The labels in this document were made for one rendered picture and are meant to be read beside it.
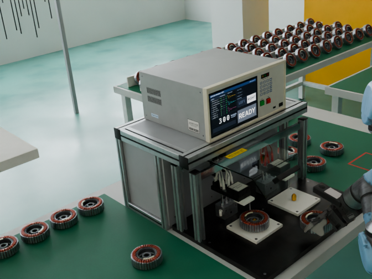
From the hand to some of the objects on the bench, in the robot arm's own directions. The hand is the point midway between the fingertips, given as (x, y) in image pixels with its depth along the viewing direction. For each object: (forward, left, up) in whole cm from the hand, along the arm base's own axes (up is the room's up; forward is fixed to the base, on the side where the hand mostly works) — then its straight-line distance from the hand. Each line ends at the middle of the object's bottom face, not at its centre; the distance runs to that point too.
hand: (314, 222), depth 181 cm
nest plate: (+21, -12, -6) cm, 25 cm away
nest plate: (+18, +12, -6) cm, 23 cm away
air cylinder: (+33, +14, -6) cm, 36 cm away
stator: (+18, +12, -5) cm, 23 cm away
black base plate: (+21, 0, -8) cm, 23 cm away
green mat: (+36, +67, -8) cm, 76 cm away
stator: (+31, +52, -8) cm, 62 cm away
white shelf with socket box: (+68, +96, -8) cm, 118 cm away
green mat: (+49, -62, -8) cm, 80 cm away
